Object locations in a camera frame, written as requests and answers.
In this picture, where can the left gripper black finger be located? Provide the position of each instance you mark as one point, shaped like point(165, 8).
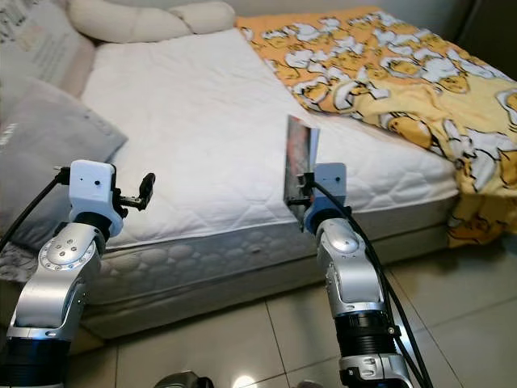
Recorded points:
point(146, 187)

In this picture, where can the dark red cover book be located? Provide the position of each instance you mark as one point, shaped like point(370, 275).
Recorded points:
point(297, 153)

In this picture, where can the grey square pillow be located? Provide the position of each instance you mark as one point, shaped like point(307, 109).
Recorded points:
point(56, 153)

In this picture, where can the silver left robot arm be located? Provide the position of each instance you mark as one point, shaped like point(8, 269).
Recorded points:
point(65, 275)

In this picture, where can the white quilted mattress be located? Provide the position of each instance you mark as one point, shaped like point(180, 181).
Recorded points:
point(194, 121)

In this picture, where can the beige bed base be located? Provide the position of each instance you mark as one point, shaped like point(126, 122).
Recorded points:
point(210, 305)

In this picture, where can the long beige bolster pillow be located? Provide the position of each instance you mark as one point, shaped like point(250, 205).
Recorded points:
point(121, 20)

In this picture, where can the large ornament printed pillow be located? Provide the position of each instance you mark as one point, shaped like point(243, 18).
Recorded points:
point(48, 40)

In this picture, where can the short beige bolster pillow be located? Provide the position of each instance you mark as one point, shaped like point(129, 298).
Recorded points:
point(206, 16)

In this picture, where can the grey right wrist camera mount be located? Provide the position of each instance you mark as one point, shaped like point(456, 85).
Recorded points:
point(331, 182)

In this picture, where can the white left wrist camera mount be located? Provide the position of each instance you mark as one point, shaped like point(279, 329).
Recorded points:
point(90, 184)

